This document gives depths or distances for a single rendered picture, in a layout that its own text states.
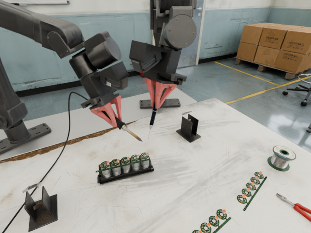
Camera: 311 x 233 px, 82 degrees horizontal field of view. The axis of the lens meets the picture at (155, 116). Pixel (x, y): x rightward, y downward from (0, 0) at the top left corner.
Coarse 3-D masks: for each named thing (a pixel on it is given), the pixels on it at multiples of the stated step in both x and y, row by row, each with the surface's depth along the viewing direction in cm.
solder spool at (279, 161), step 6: (276, 150) 56; (282, 150) 56; (288, 150) 56; (270, 156) 60; (276, 156) 55; (282, 156) 54; (288, 156) 54; (294, 156) 54; (270, 162) 58; (276, 162) 56; (282, 162) 54; (288, 162) 55; (276, 168) 56; (282, 168) 56; (288, 168) 56
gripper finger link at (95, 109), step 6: (90, 108) 49; (96, 108) 47; (102, 108) 46; (108, 108) 46; (96, 114) 50; (102, 114) 50; (108, 114) 48; (108, 120) 50; (114, 120) 49; (114, 126) 51
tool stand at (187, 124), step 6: (186, 120) 65; (192, 120) 67; (198, 120) 65; (186, 126) 67; (192, 126) 69; (180, 132) 70; (186, 132) 68; (192, 132) 70; (186, 138) 67; (192, 138) 67; (198, 138) 68
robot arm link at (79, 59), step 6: (78, 54) 45; (84, 54) 44; (72, 60) 43; (78, 60) 43; (84, 60) 44; (72, 66) 44; (78, 66) 44; (84, 66) 44; (90, 66) 44; (78, 72) 44; (84, 72) 44; (90, 72) 44
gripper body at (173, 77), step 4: (168, 48) 41; (180, 52) 43; (152, 68) 43; (176, 68) 44; (156, 72) 43; (160, 72) 42; (164, 76) 42; (168, 76) 41; (172, 76) 40; (176, 76) 41; (180, 76) 42; (184, 76) 44; (172, 80) 41; (176, 80) 42; (184, 80) 44
